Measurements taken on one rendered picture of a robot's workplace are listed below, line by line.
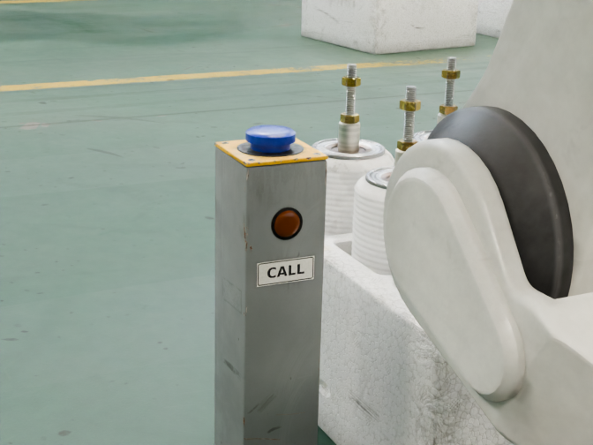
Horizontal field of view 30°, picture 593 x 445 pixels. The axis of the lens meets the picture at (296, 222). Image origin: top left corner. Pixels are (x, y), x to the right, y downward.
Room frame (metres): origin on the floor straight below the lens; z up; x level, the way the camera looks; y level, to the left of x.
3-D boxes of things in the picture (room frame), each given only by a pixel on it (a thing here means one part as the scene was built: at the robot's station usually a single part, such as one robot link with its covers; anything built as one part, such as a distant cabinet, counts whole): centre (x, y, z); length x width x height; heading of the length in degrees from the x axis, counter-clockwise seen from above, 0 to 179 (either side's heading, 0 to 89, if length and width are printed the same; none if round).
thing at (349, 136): (1.11, -0.05, 0.26); 0.02 x 0.02 x 0.03
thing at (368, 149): (1.11, -0.05, 0.25); 0.08 x 0.08 x 0.01
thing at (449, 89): (1.16, -0.16, 0.30); 0.01 x 0.01 x 0.08
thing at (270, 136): (0.86, 0.02, 0.32); 0.04 x 0.04 x 0.02
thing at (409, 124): (1.00, -0.10, 0.30); 0.01 x 0.01 x 0.08
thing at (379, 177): (1.00, -0.10, 0.25); 0.08 x 0.08 x 0.01
